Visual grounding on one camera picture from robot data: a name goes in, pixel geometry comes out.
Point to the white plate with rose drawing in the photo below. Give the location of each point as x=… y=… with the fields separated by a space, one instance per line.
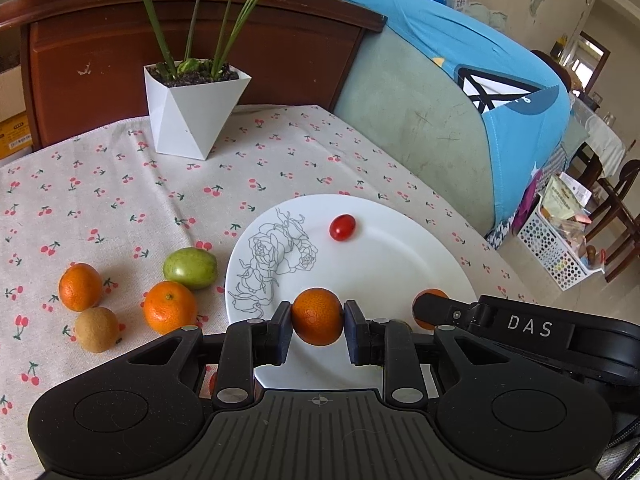
x=365 y=270

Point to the cardboard box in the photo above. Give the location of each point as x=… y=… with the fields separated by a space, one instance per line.
x=12 y=120

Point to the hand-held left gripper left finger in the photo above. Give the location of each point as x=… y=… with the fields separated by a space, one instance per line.
x=284 y=332

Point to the blue printed cloth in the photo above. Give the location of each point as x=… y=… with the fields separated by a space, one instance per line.
x=475 y=45

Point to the cherry print tablecloth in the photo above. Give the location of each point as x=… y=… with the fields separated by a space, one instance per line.
x=125 y=200

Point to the small round orange mandarin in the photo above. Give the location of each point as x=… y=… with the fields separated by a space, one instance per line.
x=318 y=316

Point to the green leafy plant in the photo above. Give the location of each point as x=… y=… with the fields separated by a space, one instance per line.
x=220 y=15

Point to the grey-green sofa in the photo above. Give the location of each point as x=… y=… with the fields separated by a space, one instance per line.
x=415 y=110

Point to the red cherry tomato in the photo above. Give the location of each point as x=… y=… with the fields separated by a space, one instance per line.
x=342 y=227
x=213 y=384

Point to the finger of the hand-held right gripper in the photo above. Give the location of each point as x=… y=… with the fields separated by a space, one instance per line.
x=440 y=310

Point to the green snack packet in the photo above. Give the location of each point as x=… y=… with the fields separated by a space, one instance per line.
x=562 y=200

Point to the brown wooden headboard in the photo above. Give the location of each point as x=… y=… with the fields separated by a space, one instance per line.
x=100 y=60

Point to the oval orange mandarin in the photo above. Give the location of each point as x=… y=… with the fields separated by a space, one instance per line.
x=80 y=286

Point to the brown kiwi fruit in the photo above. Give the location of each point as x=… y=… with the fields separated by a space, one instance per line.
x=96 y=330

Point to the large orange mandarin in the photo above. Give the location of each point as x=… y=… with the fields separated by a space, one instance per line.
x=169 y=307

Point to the green round fruit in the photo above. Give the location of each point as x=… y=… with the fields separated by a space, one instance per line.
x=191 y=268

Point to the white angular plant pot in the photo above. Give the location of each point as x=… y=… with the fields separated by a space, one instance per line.
x=192 y=115

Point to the white perforated plastic basket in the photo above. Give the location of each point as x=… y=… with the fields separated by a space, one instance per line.
x=555 y=255

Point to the dark wooden chair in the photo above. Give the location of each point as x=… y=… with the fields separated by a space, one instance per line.
x=617 y=210

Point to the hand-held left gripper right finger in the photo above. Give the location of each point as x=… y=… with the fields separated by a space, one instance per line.
x=351 y=332

